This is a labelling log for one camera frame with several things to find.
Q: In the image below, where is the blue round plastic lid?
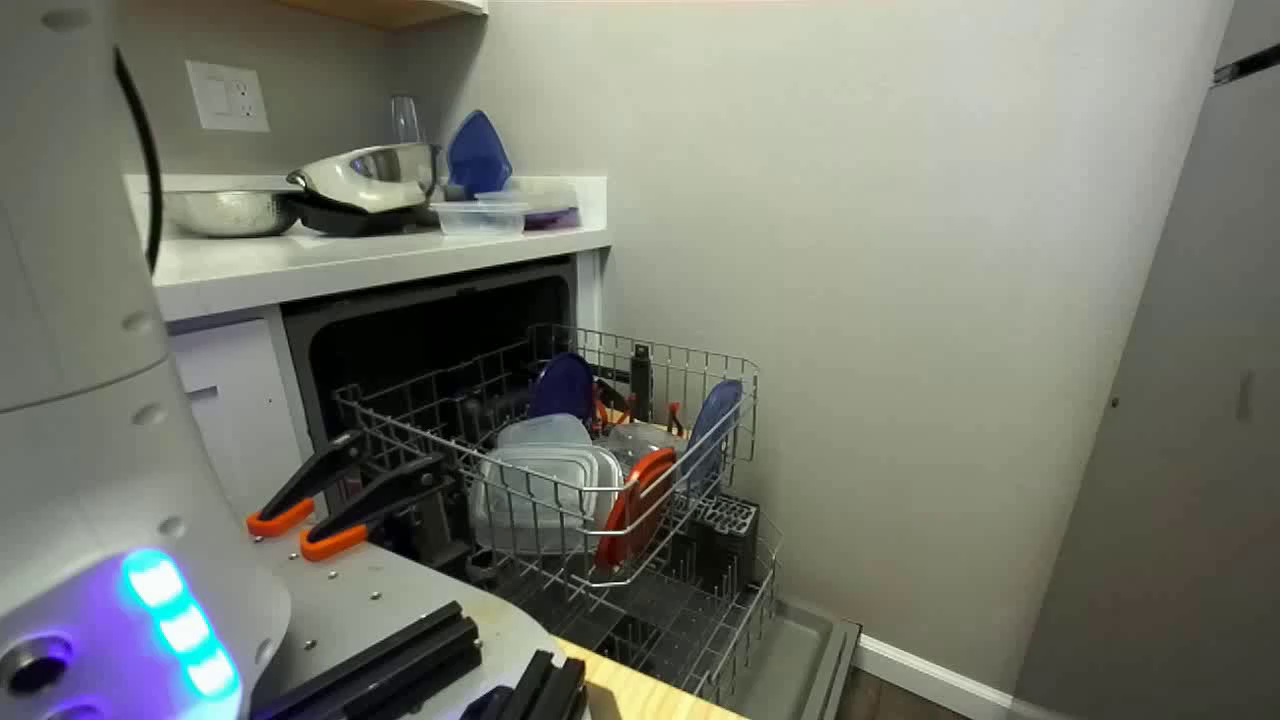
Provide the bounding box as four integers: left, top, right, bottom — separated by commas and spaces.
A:
684, 376, 750, 494

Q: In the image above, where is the wooden table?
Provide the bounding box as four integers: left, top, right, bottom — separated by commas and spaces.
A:
553, 637, 746, 720

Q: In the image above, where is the clear glass jar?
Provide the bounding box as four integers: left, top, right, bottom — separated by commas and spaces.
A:
383, 91, 428, 150

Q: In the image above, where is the stainless steel refrigerator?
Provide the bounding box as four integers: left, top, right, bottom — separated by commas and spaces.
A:
1013, 0, 1280, 720

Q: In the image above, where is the white wall outlet plate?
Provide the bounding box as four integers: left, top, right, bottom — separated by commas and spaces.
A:
180, 57, 272, 136

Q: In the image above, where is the red plastic bowl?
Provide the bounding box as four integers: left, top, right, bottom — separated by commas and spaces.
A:
594, 442, 684, 577

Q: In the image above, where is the white base cabinet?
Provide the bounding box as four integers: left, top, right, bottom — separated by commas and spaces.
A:
165, 306, 316, 525

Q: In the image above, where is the black cutlery basket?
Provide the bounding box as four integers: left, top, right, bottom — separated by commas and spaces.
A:
694, 490, 766, 592

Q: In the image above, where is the dishwasher wire rack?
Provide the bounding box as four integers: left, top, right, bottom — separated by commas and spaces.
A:
493, 532, 783, 711
331, 323, 769, 592

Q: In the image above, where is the steel mesh colander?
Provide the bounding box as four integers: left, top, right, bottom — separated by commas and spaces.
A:
165, 182, 299, 240

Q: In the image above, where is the stainless steel mixing bowl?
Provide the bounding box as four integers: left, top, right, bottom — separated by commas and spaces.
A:
288, 140, 440, 217

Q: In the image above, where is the black dishwasher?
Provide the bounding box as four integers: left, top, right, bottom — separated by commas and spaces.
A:
276, 255, 866, 720

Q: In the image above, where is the black aluminium rail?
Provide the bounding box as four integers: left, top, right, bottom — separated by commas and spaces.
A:
258, 594, 488, 720
455, 647, 594, 720

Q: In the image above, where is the black bottle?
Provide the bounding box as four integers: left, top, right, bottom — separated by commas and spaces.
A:
630, 339, 656, 422

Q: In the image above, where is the white wall cabinet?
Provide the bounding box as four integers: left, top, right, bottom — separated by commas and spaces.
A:
284, 0, 493, 32

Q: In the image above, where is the purple lidded plastic container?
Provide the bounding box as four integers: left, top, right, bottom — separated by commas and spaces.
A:
512, 182, 586, 232

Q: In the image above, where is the dark blue plastic dish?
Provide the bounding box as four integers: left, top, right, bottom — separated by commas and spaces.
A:
524, 348, 601, 427

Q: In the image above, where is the white baseboard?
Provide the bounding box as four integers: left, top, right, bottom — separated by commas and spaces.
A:
852, 630, 1024, 720

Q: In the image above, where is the black pan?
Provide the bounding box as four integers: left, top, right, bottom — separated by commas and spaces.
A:
284, 193, 445, 240

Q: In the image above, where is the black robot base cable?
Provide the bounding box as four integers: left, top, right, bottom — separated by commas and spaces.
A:
114, 49, 170, 271

